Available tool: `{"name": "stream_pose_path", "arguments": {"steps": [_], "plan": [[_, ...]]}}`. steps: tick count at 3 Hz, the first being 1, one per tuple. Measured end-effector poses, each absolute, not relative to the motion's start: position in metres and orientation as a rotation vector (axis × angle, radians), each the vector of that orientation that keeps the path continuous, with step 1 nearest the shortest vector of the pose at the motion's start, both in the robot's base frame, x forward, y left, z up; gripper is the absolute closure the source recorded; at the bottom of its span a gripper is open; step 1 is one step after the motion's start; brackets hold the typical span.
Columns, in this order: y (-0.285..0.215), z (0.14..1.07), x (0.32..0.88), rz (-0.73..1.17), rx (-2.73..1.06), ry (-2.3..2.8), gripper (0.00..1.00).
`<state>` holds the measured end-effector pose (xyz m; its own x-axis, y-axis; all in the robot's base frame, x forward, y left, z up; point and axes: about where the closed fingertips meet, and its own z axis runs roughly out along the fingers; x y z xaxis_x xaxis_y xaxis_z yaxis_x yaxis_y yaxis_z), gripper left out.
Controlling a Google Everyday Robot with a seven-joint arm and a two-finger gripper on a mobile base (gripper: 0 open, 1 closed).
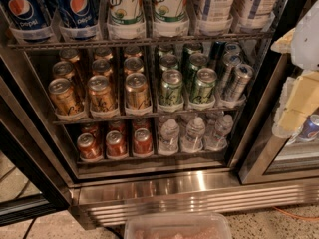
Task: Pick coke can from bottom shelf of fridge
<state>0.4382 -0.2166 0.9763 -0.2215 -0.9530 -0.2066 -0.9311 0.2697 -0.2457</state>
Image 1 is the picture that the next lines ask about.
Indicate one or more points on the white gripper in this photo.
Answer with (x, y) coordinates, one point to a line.
(306, 47)

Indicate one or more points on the red coke can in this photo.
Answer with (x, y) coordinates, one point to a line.
(143, 142)
(89, 148)
(116, 145)

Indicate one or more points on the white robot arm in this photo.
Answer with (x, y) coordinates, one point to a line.
(304, 48)

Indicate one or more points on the blue can behind glass door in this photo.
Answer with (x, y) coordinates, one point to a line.
(310, 128)

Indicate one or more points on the front silver slim can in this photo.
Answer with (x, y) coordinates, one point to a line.
(240, 77)

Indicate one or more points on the silver slim can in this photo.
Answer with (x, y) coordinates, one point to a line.
(240, 77)
(225, 66)

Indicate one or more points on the front right green can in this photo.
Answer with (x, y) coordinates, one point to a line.
(203, 86)

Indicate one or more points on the second row right green can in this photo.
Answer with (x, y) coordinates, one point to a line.
(195, 62)

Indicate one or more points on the second row green can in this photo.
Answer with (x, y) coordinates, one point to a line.
(168, 62)
(195, 62)

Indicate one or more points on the front left green can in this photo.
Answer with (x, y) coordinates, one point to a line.
(170, 88)

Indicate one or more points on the second row left green can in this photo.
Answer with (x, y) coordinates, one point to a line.
(168, 62)

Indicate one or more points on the front right orange can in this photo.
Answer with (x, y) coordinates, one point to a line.
(137, 91)

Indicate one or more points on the second row right orange can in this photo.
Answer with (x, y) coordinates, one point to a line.
(133, 65)

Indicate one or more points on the second row orange can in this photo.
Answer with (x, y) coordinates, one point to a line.
(133, 65)
(65, 69)
(102, 67)

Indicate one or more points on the front middle orange can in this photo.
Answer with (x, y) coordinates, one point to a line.
(102, 94)

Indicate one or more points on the second row middle orange can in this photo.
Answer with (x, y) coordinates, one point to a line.
(102, 67)

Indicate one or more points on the front left orange can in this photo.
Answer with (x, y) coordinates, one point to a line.
(64, 97)

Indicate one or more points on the second row left orange can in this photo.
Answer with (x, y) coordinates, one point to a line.
(65, 69)

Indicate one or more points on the right water bottle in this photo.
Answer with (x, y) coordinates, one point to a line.
(216, 141)

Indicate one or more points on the water bottle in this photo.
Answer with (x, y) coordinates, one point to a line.
(168, 138)
(216, 141)
(191, 142)

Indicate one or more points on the right white labelled bottle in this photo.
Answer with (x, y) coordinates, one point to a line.
(250, 15)

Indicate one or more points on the white labelled bottle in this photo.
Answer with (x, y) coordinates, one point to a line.
(250, 15)
(213, 17)

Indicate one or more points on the middle water bottle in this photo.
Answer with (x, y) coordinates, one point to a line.
(191, 142)

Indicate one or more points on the left white labelled bottle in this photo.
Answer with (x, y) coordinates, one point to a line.
(213, 17)

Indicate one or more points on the left water bottle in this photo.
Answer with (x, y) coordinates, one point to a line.
(168, 138)

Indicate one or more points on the right 7UP bottle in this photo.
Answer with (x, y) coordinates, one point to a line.
(170, 16)

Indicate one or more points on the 7up bottle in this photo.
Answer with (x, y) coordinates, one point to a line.
(126, 18)
(170, 16)

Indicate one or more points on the left 7UP bottle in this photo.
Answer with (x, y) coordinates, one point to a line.
(126, 18)

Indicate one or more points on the right Pepsi bottle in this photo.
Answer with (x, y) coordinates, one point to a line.
(79, 18)

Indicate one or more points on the pepsi bottle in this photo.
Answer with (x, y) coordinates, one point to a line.
(79, 18)
(28, 15)

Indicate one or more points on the left Pepsi bottle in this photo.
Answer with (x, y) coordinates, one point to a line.
(28, 15)

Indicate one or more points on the middle wire shelf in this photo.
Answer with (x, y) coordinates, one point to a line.
(145, 116)

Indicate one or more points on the wire shelf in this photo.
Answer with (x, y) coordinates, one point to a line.
(145, 116)
(138, 42)

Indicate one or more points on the top wire shelf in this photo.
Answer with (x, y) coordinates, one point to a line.
(138, 42)

